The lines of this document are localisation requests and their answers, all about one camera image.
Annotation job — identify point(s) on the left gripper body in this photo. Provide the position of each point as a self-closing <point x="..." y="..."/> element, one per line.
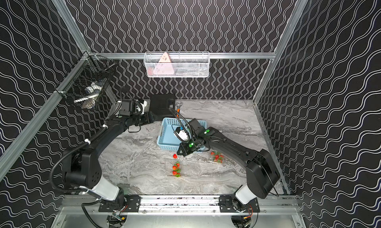
<point x="162" y="106"/>

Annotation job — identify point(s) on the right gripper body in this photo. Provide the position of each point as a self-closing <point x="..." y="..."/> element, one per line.
<point x="188" y="147"/>

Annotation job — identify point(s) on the light blue plastic basket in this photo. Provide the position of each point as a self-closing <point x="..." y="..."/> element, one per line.
<point x="167" y="139"/>

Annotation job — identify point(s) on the clear plastic clamshell container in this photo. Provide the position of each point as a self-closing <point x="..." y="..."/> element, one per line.
<point x="225" y="162"/>

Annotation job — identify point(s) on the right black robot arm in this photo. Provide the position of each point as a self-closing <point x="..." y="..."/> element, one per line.
<point x="261" y="172"/>

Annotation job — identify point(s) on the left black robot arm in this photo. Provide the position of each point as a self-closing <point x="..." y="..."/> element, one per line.
<point x="79" y="169"/>

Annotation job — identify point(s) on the black box device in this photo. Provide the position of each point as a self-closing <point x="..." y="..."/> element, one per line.
<point x="160" y="104"/>

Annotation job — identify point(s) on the white items in mesh basket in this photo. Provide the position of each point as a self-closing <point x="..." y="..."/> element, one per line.
<point x="88" y="101"/>

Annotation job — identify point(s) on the pink triangle card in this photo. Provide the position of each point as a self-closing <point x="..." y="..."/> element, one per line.
<point x="164" y="66"/>

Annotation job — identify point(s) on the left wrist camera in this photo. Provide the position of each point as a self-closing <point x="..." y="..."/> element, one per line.
<point x="143" y="106"/>

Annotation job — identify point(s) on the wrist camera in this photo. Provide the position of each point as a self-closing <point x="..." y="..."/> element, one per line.
<point x="143" y="106"/>
<point x="181" y="134"/>

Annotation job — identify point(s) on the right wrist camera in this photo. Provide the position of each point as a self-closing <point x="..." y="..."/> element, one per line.
<point x="181" y="134"/>

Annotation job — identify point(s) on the orange handled tool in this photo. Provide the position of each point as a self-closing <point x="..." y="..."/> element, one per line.
<point x="178" y="106"/>

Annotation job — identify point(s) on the black wire mesh basket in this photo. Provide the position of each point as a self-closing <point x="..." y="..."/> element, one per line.
<point x="97" y="69"/>

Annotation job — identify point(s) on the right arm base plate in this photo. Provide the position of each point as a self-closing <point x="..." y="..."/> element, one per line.
<point x="229" y="204"/>

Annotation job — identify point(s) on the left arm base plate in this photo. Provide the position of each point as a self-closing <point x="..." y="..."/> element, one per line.
<point x="130" y="203"/>

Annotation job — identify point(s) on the white wire wall basket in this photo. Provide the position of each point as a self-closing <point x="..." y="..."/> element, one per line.
<point x="186" y="64"/>

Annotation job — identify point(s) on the aluminium front rail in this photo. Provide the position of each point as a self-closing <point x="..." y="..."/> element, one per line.
<point x="198" y="205"/>

